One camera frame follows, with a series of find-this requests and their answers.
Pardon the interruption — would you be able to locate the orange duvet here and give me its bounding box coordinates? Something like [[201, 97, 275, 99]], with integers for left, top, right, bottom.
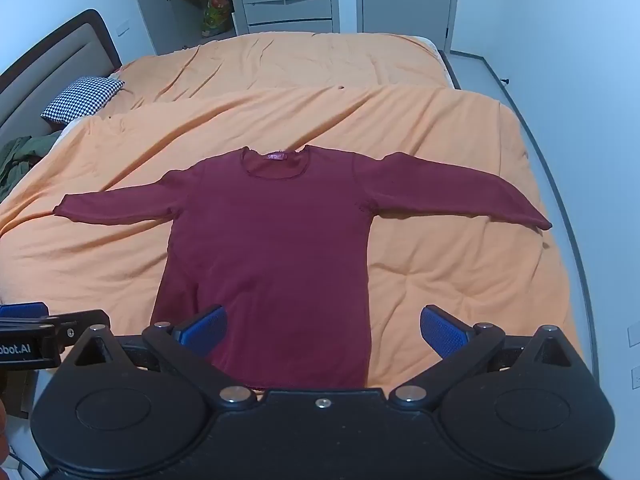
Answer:
[[0, 85, 586, 396]]

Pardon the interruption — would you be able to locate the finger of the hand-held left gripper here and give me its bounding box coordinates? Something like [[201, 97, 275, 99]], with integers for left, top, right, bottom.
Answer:
[[0, 302, 50, 320], [50, 309, 112, 358]]

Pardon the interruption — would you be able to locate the padded bed headboard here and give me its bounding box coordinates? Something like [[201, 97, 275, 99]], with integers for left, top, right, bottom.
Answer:
[[0, 8, 122, 136]]

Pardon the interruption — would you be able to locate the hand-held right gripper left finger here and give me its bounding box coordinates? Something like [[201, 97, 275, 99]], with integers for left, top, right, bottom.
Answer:
[[61, 304, 257, 405]]

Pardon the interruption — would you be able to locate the maroon long-sleeve shirt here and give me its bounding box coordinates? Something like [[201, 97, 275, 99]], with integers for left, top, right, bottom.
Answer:
[[53, 145, 553, 390]]

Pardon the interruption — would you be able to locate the green jacket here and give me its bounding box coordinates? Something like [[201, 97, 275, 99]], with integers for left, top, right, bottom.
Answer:
[[0, 136, 63, 201]]

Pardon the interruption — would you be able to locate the grey bed frame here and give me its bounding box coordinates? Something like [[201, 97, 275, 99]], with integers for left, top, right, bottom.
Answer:
[[435, 49, 601, 381]]

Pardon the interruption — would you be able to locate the orange bed sheet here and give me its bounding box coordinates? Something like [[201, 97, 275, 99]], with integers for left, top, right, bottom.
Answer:
[[112, 31, 453, 111]]

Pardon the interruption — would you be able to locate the houndstooth pillow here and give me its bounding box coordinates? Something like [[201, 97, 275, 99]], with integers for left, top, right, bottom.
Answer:
[[41, 76, 125, 125]]

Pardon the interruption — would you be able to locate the grey door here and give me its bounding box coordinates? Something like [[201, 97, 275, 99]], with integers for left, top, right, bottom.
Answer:
[[355, 0, 461, 53]]

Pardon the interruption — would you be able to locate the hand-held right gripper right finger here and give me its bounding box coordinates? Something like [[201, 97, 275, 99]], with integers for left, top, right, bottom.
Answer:
[[389, 304, 586, 405]]

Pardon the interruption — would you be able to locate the colourful printed bag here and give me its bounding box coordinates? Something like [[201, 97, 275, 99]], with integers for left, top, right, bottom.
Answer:
[[201, 0, 235, 38]]

